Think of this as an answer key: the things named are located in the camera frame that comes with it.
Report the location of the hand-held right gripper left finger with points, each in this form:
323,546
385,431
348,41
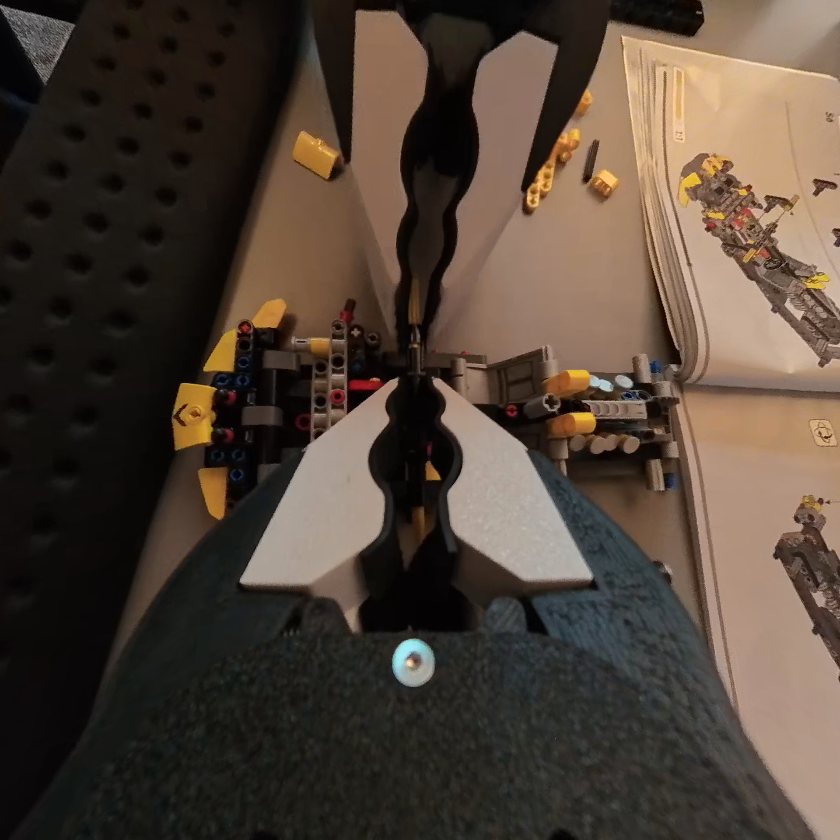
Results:
321,518

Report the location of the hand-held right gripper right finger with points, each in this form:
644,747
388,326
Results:
512,518

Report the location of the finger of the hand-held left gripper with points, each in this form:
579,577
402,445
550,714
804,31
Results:
512,131
380,131

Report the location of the partly built lego car chassis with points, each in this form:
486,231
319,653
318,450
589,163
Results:
328,394

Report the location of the yellow curved lego panel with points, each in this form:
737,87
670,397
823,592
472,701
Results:
316,154

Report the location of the short black lego axle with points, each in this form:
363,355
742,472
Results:
591,161

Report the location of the long black lego beam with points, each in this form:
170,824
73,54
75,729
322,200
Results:
656,16

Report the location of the open instruction booklet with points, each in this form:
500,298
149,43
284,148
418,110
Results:
741,328

